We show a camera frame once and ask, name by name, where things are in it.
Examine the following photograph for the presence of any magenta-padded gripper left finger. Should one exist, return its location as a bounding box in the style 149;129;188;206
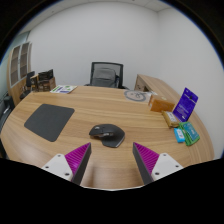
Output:
41;142;92;186

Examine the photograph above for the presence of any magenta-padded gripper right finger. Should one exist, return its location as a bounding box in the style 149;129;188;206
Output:
132;142;184;185

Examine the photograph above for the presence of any dark grey computer mouse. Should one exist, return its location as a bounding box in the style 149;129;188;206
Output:
88;123;126;149

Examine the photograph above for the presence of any dark grey mouse pad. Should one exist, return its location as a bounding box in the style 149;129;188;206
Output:
23;103;76;143

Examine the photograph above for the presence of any small blue packet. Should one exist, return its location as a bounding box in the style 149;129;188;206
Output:
173;127;186;144

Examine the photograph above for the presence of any small brown packet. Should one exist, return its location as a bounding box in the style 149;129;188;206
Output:
161;110;183;129

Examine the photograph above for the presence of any green packet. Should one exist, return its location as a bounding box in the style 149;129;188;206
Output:
179;121;201;147

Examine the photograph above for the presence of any orange-brown cardboard box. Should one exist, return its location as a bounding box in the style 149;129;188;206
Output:
148;94;176;113

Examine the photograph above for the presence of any purple retail package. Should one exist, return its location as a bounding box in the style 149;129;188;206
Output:
172;87;199;123

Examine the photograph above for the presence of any green and white leaflet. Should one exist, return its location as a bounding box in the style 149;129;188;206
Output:
49;84;78;94

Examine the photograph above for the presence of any wooden side desk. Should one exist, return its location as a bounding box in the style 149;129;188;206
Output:
134;73;183;104

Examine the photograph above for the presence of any stack of dark boxes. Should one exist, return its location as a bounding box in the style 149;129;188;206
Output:
30;69;57;93

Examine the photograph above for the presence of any grey backpack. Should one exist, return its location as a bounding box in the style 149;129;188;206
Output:
90;67;118;88

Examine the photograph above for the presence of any black mesh office chair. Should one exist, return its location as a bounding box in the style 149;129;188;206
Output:
83;61;129;90

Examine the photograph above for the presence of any wooden shelf unit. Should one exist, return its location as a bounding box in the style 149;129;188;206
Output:
6;41;33;107

